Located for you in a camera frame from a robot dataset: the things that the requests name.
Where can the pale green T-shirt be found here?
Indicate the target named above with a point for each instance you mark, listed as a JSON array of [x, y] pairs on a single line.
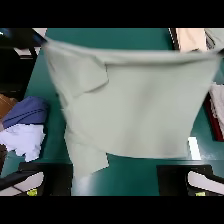
[[140, 106]]

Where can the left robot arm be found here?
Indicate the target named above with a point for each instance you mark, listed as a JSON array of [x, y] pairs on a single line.
[[56, 180]]

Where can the purple garment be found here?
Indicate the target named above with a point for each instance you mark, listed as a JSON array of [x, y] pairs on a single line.
[[26, 111]]

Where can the pink white garment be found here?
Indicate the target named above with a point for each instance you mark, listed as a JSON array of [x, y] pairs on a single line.
[[218, 106]]

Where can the pale pink garment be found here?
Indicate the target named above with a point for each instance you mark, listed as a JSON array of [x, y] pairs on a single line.
[[40, 31]]

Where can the cream garment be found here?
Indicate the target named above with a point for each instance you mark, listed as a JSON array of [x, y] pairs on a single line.
[[191, 38]]

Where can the grey garment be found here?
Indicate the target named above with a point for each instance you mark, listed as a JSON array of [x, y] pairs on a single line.
[[215, 36]]

